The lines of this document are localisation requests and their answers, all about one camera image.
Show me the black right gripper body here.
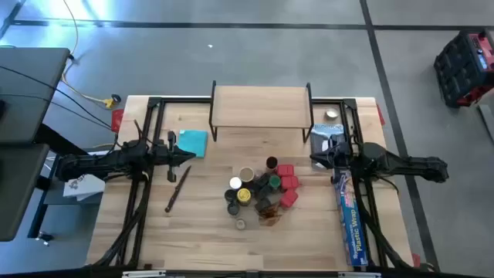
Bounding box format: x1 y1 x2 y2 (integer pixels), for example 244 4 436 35
326 140 362 185

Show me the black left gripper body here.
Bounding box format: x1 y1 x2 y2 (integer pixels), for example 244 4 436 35
156 130 182 183

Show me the red spice tin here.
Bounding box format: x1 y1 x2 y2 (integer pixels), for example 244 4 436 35
279 188 299 210
280 175 301 191
276 164 296 178

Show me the beige lid spice jar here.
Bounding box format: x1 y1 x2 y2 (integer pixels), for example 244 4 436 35
239 166 256 184

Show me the taco seasoning packet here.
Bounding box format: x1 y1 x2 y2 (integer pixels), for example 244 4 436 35
264 202 285 217
258 212 283 228

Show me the yellow lid spice jar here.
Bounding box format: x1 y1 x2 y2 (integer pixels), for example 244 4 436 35
235 187 252 207

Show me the teal cloth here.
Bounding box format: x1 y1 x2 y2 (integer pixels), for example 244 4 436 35
175 129 209 159

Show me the black kitchen knife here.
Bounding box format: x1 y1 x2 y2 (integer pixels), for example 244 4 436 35
164 164 193 214

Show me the blue plastic wrap box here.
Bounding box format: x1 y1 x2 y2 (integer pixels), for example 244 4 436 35
332 166 371 267

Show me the black desk base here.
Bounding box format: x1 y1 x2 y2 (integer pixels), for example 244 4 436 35
26 122 92 240

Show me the red and black tool crate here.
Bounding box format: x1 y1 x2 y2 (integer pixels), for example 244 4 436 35
433 28 494 109

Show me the desk caster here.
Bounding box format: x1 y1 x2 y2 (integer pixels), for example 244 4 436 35
37 230 54 247

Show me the grey desk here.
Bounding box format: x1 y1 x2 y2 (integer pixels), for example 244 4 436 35
0 143 51 242
0 46 71 144

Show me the black aluminium table frame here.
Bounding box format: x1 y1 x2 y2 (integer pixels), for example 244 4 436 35
86 96 425 271

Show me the wooden shelf with black frame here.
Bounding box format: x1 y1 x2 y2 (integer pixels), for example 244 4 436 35
208 80 315 144

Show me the black cable bundle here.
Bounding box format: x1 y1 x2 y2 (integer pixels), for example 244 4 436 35
357 175 416 270
89 169 154 268

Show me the silver bracket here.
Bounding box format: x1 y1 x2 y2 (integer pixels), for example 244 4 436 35
337 271 382 278
122 270 167 278

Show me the yellow cable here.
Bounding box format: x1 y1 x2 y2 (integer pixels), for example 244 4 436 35
60 0 107 105

